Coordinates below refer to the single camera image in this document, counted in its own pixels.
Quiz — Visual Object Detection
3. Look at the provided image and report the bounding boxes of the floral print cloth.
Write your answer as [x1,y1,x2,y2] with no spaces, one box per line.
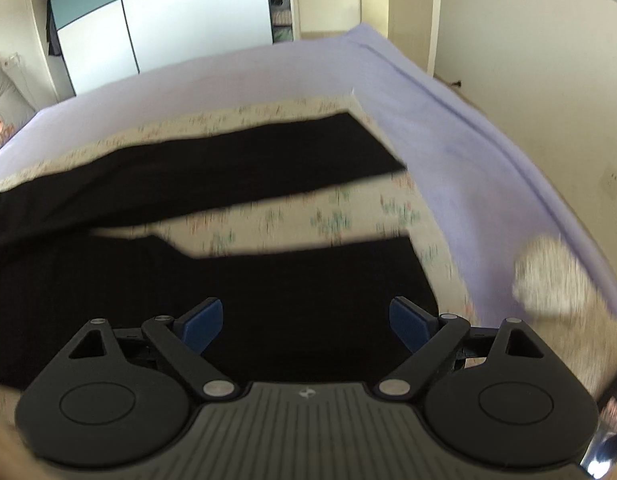
[0,94,477,411]

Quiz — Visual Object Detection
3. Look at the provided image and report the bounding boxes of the clothes on wardrobe shelves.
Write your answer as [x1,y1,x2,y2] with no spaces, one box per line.
[266,0,294,44]

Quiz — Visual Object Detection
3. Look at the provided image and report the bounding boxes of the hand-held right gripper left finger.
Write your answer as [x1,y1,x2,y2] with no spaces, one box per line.
[69,297,240,402]

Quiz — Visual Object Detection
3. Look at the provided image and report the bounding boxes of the beige fluffy plush toy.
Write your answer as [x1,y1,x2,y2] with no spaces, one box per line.
[511,234,617,401]

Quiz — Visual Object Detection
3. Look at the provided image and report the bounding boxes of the white and teal sliding wardrobe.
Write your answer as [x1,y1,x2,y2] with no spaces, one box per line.
[43,0,270,97]

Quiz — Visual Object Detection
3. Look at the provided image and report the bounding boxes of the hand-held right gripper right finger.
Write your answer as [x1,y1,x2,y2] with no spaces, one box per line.
[373,296,545,402]

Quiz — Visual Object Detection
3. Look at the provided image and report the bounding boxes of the purple blanket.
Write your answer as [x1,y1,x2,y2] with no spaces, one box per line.
[0,23,617,321]

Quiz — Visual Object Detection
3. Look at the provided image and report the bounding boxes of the grey sofa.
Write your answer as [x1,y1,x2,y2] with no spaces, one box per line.
[0,52,40,157]

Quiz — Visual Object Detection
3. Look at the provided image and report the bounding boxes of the black pants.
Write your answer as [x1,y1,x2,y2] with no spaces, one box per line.
[0,112,439,391]

